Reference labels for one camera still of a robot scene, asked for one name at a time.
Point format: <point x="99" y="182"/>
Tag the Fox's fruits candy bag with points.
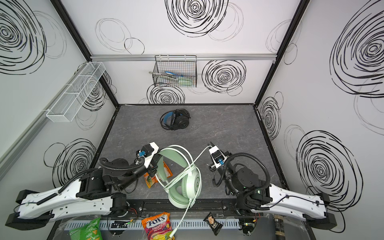
<point x="158" y="227"/>

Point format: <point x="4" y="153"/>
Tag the blue tool in basket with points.
<point x="170" y="74"/>

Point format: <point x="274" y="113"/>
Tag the black wire wall basket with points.
<point x="185" y="65"/>

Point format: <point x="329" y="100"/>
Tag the dark cylindrical roll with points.
<point x="279" y="227"/>

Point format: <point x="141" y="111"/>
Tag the white mesh wall shelf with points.
<point x="76" y="92"/>

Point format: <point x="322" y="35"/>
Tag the small dark snack packet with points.
<point x="213" y="223"/>

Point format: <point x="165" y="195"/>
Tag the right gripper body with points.
<point x="213" y="167"/>

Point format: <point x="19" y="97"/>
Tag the mint green headphones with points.
<point x="184" y="188"/>

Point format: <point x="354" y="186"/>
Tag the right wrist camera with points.
<point x="217" y="156"/>

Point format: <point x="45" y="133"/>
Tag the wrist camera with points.
<point x="147" y="152"/>
<point x="217" y="156"/>

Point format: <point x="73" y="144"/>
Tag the orange snack bag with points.
<point x="150" y="181"/>

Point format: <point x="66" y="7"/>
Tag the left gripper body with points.
<point x="152" y="171"/>

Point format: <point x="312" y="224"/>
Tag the green snack bag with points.
<point x="90" y="231"/>

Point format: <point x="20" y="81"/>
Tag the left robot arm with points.
<point x="97" y="191"/>

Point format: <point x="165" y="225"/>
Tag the black gaming headphones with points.
<point x="175" y="120"/>

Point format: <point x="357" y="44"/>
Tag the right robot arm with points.
<point x="254" y="195"/>

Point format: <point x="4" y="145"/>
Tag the green brush in basket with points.
<point x="164" y="79"/>

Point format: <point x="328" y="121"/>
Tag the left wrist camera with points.
<point x="147" y="152"/>

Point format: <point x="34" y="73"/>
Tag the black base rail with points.
<point x="118" y="205"/>

